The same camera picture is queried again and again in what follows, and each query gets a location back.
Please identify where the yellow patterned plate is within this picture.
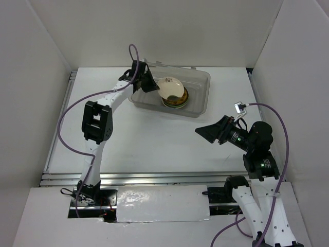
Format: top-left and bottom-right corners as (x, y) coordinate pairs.
(162, 87), (189, 109)

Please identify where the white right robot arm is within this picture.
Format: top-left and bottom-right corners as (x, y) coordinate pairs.
(195, 116), (302, 246)

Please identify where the aluminium table rail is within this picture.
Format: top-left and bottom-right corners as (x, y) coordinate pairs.
(39, 171), (249, 187)

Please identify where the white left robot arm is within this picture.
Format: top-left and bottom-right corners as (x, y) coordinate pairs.
(77, 60), (159, 205)

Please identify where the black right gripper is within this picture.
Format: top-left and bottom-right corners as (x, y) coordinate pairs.
(195, 113), (254, 151)

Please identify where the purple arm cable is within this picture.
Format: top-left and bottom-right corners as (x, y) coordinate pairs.
(57, 44), (141, 219)
(210, 102), (290, 247)

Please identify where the cream plate with dark brushstroke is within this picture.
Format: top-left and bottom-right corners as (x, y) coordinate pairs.
(157, 77), (185, 100)

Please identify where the clear plastic bin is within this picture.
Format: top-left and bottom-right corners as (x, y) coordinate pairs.
(129, 62), (210, 118)

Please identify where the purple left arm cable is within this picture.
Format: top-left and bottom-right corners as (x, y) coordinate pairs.
(57, 44), (141, 219)

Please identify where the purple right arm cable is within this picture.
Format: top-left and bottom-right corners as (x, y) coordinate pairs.
(210, 102), (290, 247)

